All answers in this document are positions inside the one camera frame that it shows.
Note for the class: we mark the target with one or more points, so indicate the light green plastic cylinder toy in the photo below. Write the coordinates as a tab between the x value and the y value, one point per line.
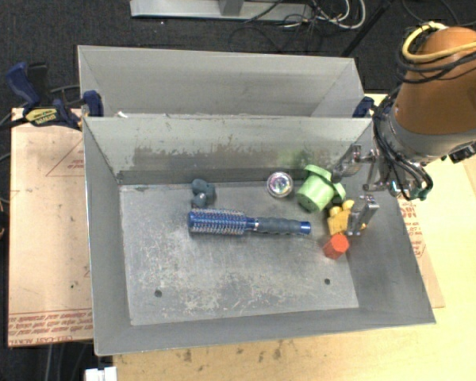
315	193

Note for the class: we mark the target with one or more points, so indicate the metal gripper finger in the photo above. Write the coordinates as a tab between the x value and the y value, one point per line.
361	214
347	165

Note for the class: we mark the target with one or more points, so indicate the round shiny clear disc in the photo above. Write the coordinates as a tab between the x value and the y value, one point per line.
279	184

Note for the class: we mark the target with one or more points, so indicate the yellow toy block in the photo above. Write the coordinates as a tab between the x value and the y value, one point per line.
338	220

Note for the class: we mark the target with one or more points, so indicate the brown cardboard board red print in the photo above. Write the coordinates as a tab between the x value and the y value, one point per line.
47	232

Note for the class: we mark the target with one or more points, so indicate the grey-blue toy figure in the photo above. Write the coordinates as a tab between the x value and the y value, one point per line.
202	193

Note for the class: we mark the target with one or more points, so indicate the grey metal bin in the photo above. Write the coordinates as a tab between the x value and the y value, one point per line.
230	260

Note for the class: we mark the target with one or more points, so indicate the orange-red hexagonal block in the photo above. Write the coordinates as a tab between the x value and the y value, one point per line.
336	246

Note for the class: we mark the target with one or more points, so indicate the blue hairbrush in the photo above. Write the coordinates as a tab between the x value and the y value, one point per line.
222	222

